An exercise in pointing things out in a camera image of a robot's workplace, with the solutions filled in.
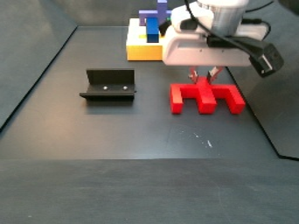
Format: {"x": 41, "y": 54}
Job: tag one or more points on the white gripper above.
{"x": 194, "y": 22}

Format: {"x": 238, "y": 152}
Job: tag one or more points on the red E-shaped block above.
{"x": 206, "y": 94}

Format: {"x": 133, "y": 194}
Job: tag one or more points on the yellow wooden board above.
{"x": 140, "y": 50}

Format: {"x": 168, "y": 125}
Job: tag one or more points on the blue rectangular block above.
{"x": 153, "y": 30}

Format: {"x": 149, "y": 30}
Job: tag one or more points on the purple cross-shaped block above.
{"x": 161, "y": 13}

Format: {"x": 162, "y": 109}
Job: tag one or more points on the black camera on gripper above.
{"x": 264, "y": 55}

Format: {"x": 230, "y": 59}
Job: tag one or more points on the black angle bracket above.
{"x": 110, "y": 85}

